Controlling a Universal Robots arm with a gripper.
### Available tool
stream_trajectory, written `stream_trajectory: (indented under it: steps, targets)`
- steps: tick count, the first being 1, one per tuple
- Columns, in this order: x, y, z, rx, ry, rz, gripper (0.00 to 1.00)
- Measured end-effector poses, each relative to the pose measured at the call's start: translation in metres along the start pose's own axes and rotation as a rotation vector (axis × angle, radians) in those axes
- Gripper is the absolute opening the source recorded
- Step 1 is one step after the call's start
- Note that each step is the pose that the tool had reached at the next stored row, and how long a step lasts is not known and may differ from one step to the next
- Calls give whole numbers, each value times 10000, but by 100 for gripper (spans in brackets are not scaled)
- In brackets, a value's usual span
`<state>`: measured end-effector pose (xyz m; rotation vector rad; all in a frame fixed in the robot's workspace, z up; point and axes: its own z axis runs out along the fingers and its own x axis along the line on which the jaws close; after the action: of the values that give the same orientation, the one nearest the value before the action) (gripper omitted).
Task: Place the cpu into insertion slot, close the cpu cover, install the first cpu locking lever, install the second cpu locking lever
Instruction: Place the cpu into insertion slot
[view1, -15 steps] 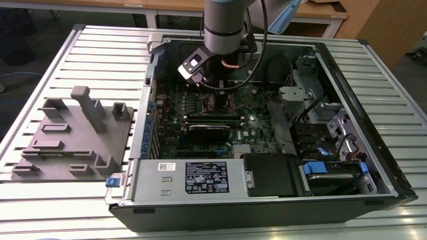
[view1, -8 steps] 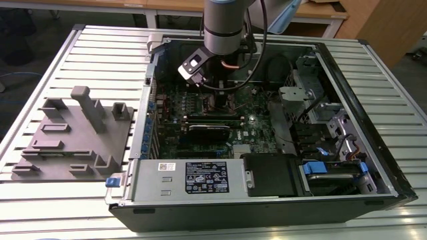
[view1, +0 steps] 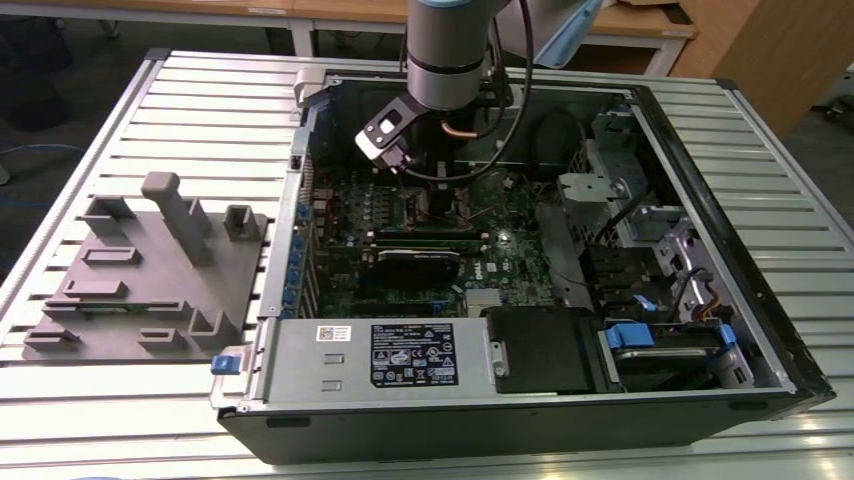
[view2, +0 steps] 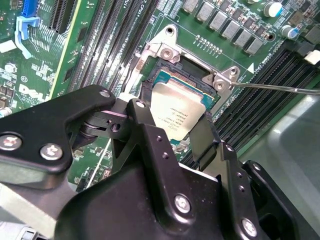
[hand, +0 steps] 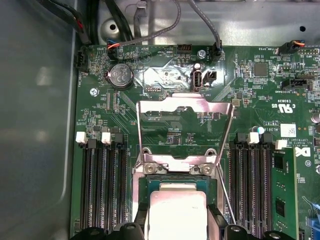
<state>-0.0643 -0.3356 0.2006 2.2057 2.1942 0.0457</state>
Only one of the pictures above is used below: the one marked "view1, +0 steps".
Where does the black wheeled base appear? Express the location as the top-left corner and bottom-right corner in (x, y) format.
(810, 67), (854, 124)

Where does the CPU socket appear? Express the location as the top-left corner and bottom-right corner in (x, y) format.
(398, 185), (480, 235)

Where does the grey parts rack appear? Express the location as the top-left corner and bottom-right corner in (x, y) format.
(21, 172), (272, 362)

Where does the green motherboard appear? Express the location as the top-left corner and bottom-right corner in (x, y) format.
(310, 159), (569, 321)

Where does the blue disk carrier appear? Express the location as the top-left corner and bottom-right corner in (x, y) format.
(603, 322), (659, 351)

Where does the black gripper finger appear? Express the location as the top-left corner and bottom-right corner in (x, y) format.
(430, 164), (467, 230)

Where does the black drive cable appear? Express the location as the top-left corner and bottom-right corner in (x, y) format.
(595, 174), (654, 247)

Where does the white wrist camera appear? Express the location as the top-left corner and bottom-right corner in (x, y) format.
(354, 94), (420, 176)

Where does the wooden cabinet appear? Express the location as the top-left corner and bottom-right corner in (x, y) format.
(673, 0), (854, 139)

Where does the silver chipset heatsink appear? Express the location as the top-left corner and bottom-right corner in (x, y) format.
(464, 288), (503, 319)

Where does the metal socket cover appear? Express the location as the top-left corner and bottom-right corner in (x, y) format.
(466, 169), (503, 197)

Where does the grey drive bay bracket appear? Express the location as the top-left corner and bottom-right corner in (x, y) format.
(557, 172), (633, 224)

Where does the black office chair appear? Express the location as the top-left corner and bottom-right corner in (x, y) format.
(0, 14), (75, 134)

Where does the black camera cable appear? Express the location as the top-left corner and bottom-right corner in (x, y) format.
(403, 0), (535, 181)

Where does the silver power supply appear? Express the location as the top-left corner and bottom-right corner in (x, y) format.
(263, 317), (499, 401)

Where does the silver hard disk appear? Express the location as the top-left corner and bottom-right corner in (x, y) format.
(613, 347), (710, 392)

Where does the wooden desk white frame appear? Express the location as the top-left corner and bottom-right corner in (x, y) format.
(0, 0), (315, 56)
(310, 0), (701, 76)

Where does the thin black wire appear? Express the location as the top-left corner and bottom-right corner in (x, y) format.
(671, 267), (717, 321)

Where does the green RAM stick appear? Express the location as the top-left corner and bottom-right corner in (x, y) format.
(374, 238), (487, 255)

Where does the black graphics card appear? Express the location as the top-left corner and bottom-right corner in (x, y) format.
(372, 248), (462, 289)

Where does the black expansion slot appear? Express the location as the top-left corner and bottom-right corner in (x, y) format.
(350, 298), (439, 319)

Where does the blue floor cable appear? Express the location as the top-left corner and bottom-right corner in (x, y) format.
(0, 142), (85, 161)

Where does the black RAM slot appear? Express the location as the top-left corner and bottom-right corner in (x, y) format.
(378, 227), (482, 242)

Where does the black PC case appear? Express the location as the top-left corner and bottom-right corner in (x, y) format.
(208, 67), (837, 466)

